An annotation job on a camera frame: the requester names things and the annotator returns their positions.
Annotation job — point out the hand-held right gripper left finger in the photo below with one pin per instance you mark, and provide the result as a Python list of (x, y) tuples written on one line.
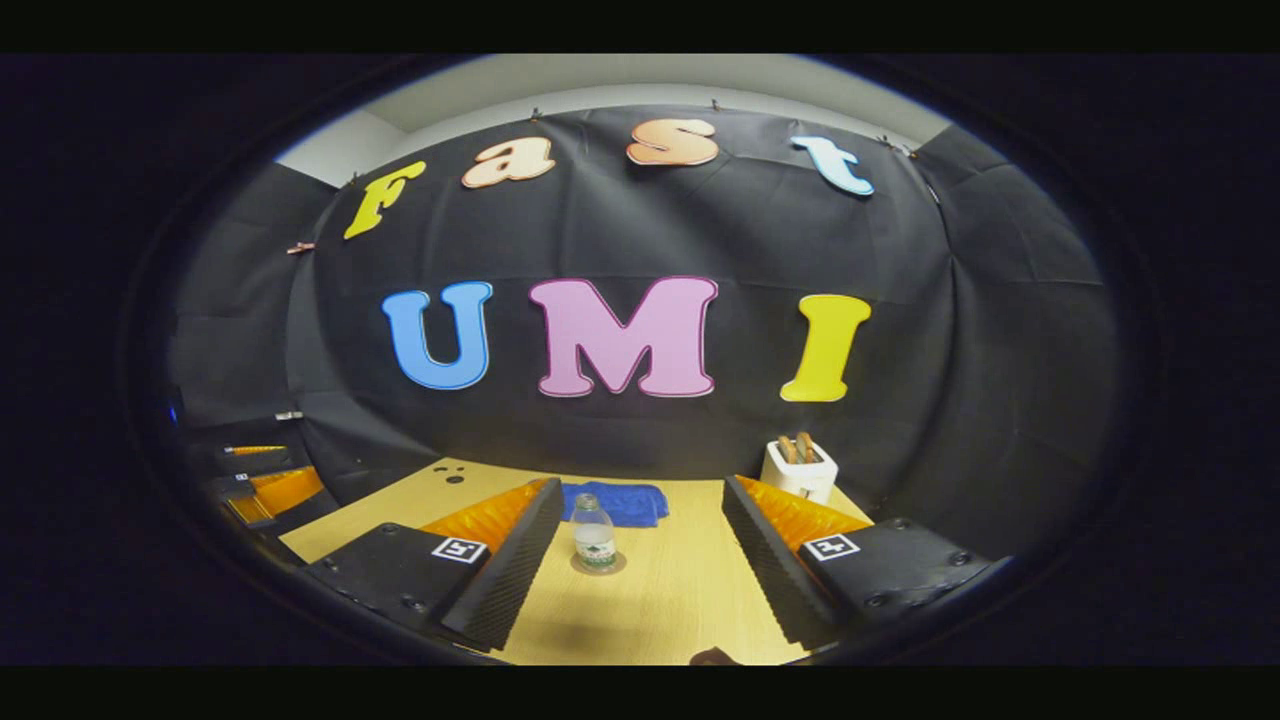
[(520, 580)]

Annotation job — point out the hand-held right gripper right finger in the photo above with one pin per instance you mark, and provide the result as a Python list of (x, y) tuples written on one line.
[(765, 570)]

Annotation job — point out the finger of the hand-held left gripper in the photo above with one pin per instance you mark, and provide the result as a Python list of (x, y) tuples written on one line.
[(285, 490), (260, 462)]

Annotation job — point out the clear plastic water bottle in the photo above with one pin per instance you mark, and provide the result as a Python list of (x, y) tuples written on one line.
[(594, 535)]

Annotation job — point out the round brown coaster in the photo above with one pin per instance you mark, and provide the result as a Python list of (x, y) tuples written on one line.
[(620, 565)]

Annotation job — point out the white toaster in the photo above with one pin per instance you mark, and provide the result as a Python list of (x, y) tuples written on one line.
[(795, 480)]

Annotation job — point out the toast slice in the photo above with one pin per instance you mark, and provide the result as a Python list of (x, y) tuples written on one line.
[(806, 446), (788, 450)]

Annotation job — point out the blue towel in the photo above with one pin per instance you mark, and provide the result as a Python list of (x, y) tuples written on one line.
[(630, 503)]

